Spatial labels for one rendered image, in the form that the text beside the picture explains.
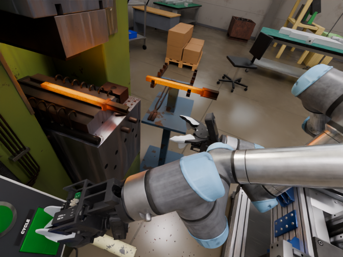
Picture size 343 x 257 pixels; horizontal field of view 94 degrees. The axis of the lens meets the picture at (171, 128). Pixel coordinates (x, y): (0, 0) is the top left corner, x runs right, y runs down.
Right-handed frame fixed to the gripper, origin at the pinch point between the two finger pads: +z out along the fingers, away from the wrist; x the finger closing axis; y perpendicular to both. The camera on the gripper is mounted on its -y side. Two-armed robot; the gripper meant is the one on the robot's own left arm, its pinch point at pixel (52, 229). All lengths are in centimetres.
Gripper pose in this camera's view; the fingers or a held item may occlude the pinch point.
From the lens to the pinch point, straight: 46.0
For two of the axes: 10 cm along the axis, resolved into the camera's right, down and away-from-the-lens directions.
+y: -3.7, -6.3, -6.8
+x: 1.4, 6.9, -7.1
